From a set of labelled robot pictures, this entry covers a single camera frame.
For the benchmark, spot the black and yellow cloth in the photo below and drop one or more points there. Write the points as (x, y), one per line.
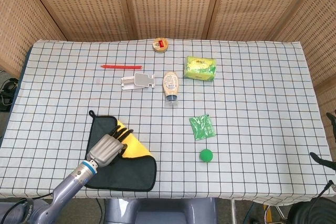
(126, 174)

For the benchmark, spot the green sachet packet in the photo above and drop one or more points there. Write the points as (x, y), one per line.
(202, 127)

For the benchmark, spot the right robot hand black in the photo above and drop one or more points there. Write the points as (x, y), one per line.
(329, 165)

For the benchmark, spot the grey robot torso base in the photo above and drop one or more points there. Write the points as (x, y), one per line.
(160, 212)

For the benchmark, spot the beige sauce squeeze bottle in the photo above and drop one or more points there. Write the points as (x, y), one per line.
(170, 83)

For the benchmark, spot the white checkered tablecloth table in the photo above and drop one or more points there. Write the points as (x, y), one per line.
(249, 134)

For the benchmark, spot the white folding phone stand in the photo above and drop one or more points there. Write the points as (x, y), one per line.
(141, 79)

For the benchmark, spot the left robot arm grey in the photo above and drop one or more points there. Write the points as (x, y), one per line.
(71, 184)

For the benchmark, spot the white table leg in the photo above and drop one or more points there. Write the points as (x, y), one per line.
(233, 212)

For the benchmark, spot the black stool with chrome base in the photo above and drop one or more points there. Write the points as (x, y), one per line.
(309, 213)

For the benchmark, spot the green foam ball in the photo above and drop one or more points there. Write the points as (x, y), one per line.
(206, 155)

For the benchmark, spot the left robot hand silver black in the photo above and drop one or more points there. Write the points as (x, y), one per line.
(106, 150)

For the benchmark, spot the green snack package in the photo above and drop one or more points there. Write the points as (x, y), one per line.
(200, 68)

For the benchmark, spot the red pen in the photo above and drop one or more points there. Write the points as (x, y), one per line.
(120, 66)

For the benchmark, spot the black equipment on floor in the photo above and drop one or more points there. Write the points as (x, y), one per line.
(8, 87)

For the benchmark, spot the woven wooden folding screen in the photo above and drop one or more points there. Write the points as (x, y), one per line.
(170, 1)

